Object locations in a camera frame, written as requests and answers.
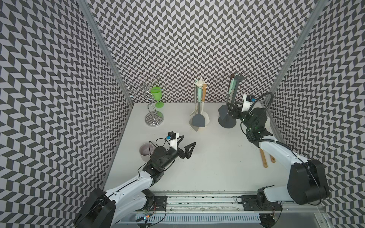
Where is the steel spoon brown handle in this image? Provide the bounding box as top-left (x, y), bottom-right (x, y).
top-left (228, 74), bottom-right (235, 95)

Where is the grey spatula mint handle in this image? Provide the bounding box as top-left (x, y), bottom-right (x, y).
top-left (219, 76), bottom-right (237, 119)

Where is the chrome wire glass rack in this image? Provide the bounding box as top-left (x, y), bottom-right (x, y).
top-left (134, 76), bottom-right (164, 127)

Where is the cream utensil rack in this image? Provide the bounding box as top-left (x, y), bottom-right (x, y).
top-left (189, 78), bottom-right (210, 132)

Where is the metal base rail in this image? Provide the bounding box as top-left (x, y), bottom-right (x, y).
top-left (85, 190), bottom-right (329, 228)

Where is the pink ceramic cup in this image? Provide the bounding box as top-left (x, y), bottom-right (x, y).
top-left (139, 142), bottom-right (156, 162)

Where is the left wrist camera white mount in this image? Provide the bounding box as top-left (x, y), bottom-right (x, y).
top-left (167, 132), bottom-right (180, 151)

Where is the dark grey utensil rack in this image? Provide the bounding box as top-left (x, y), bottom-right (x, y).
top-left (218, 74), bottom-right (244, 129)

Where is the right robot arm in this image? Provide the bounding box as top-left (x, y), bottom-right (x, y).
top-left (227, 92), bottom-right (330, 210)

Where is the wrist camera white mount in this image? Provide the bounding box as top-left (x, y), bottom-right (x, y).
top-left (167, 132), bottom-right (180, 151)
top-left (241, 94), bottom-right (256, 112)

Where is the grey turner mint handle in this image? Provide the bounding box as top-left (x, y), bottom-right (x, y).
top-left (193, 86), bottom-right (205, 127)

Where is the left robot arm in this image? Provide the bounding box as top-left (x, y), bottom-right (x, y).
top-left (73, 132), bottom-right (196, 228)

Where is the green plastic goblet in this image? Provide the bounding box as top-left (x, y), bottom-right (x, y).
top-left (150, 86), bottom-right (164, 108)

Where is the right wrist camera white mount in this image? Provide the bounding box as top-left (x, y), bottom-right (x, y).
top-left (241, 94), bottom-right (256, 112)

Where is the white spatula wooden handle rack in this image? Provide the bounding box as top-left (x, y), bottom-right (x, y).
top-left (202, 84), bottom-right (209, 124)

